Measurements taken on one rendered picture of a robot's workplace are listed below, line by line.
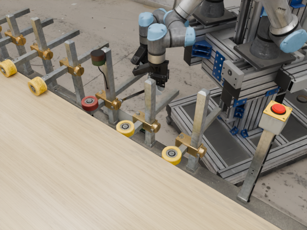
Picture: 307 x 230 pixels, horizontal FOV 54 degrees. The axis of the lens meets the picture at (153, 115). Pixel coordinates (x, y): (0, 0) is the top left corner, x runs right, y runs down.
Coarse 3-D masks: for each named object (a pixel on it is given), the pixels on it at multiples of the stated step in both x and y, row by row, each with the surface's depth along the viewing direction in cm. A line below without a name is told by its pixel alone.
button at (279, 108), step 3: (273, 105) 94; (276, 105) 94; (279, 105) 94; (282, 105) 94; (273, 108) 94; (276, 108) 93; (279, 108) 93; (282, 108) 93; (285, 108) 94; (276, 111) 93; (279, 111) 92; (282, 111) 92
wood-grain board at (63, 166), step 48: (0, 96) 147; (48, 96) 148; (0, 144) 125; (48, 144) 125; (96, 144) 125; (0, 192) 109; (48, 192) 109; (96, 192) 109; (144, 192) 109; (192, 192) 109
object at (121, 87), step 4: (132, 76) 167; (136, 76) 167; (140, 76) 170; (128, 80) 164; (132, 80) 165; (136, 80) 168; (120, 84) 161; (124, 84) 161; (128, 84) 164; (116, 88) 159; (120, 88) 159; (124, 88) 162; (116, 92) 158; (120, 92) 160; (100, 100) 152; (100, 104) 150; (104, 104) 153; (100, 108) 152; (88, 112) 148; (92, 112) 148
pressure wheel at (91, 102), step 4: (88, 96) 147; (92, 96) 147; (84, 100) 145; (88, 100) 144; (92, 100) 145; (96, 100) 145; (84, 104) 143; (88, 104) 143; (92, 104) 143; (96, 104) 144; (84, 108) 144; (88, 108) 143; (92, 108) 143; (96, 108) 145
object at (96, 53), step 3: (93, 51) 129; (96, 51) 129; (99, 51) 129; (102, 51) 129; (93, 54) 128; (96, 54) 128; (99, 54) 128; (102, 54) 128; (105, 63) 134; (99, 69) 134; (102, 72) 136; (105, 78) 140
